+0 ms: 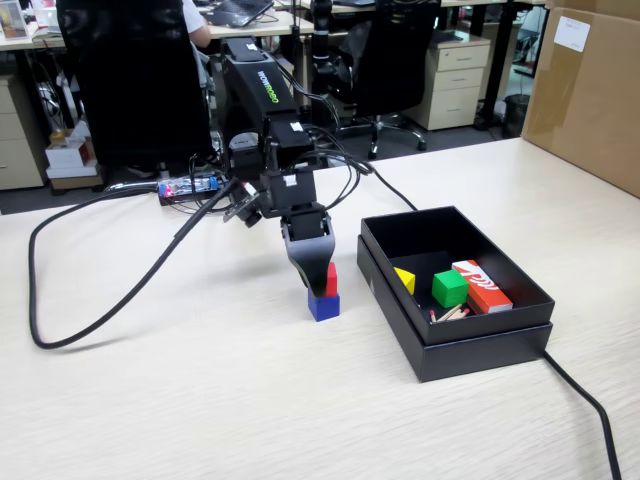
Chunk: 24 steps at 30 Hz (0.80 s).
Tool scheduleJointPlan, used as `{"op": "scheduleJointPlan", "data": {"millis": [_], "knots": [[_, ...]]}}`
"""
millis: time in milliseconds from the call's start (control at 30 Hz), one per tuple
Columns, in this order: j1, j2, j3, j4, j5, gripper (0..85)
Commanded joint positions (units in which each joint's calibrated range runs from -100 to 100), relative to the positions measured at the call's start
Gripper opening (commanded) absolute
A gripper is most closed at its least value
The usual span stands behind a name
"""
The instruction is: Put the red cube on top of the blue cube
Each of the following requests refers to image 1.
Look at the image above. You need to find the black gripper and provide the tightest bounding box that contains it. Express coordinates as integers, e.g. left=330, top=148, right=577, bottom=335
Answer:
left=278, top=202, right=338, bottom=297

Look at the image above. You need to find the red cube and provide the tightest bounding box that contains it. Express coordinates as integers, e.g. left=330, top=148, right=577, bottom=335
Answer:
left=323, top=261, right=340, bottom=298

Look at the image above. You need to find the blue cube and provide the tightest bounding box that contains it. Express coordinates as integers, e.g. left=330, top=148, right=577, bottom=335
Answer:
left=307, top=289, right=342, bottom=323

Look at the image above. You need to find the green cube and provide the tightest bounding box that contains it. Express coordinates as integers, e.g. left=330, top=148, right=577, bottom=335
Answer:
left=431, top=269, right=471, bottom=309

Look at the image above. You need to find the yellow triangular block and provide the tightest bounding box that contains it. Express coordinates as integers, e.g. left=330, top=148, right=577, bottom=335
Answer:
left=393, top=266, right=418, bottom=297

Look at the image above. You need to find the black cardboard box tray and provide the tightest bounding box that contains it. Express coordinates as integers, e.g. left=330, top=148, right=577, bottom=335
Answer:
left=360, top=205, right=557, bottom=347

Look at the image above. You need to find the clear cased controller board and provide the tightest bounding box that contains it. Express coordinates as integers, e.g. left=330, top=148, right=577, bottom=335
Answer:
left=156, top=174, right=224, bottom=202

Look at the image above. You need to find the red and white matchbox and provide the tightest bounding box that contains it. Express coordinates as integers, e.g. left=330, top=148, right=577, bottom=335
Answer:
left=451, top=258, right=515, bottom=316

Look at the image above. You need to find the black mesh office chair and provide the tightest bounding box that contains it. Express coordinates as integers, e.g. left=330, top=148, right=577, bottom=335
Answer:
left=337, top=0, right=442, bottom=161

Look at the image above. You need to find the black clamp mounted pole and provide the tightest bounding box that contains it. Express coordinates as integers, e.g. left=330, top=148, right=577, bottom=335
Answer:
left=308, top=0, right=347, bottom=97

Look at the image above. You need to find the beige office desk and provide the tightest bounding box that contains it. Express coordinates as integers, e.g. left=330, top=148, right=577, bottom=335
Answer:
left=0, top=8, right=317, bottom=52

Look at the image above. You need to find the black high back office chair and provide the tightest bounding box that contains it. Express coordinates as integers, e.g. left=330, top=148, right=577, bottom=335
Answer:
left=55, top=0, right=215, bottom=175

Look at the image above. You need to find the black waste bin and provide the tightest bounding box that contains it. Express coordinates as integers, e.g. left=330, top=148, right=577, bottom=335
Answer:
left=501, top=93, right=532, bottom=140

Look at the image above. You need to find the black laptop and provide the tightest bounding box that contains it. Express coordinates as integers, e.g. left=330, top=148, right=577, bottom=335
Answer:
left=201, top=0, right=276, bottom=29

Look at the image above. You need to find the white boxes stack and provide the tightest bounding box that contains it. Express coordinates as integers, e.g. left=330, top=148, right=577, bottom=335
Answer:
left=44, top=127, right=102, bottom=192

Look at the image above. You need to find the person in white shirt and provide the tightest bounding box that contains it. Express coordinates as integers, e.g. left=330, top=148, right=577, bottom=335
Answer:
left=180, top=0, right=213, bottom=50

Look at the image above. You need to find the beige drawer cabinet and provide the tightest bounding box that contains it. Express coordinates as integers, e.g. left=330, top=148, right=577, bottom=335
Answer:
left=0, top=74, right=47, bottom=192

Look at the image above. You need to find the large brown cardboard box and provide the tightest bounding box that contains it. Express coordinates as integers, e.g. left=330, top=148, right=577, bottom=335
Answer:
left=519, top=0, right=640, bottom=199

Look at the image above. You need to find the clear acrylic sign holder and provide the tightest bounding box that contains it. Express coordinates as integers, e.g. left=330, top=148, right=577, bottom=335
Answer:
left=0, top=0, right=30, bottom=41

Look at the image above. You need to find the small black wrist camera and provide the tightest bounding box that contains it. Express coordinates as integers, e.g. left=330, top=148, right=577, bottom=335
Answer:
left=222, top=188, right=264, bottom=229

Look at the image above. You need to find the thin black robot wire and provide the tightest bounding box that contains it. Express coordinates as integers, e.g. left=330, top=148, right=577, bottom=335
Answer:
left=272, top=64, right=376, bottom=211

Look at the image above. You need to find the thin black cable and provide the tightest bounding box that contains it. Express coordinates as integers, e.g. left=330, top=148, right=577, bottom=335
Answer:
left=368, top=163, right=420, bottom=212

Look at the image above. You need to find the thick black sleeved cable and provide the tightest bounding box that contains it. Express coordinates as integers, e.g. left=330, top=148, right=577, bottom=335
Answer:
left=27, top=177, right=242, bottom=351

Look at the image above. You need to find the beige three drawer pedestal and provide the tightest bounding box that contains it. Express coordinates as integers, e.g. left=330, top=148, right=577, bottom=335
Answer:
left=413, top=36, right=493, bottom=133

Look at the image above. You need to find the black power cable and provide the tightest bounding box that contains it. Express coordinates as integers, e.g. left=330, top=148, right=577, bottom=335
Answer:
left=541, top=348, right=624, bottom=480

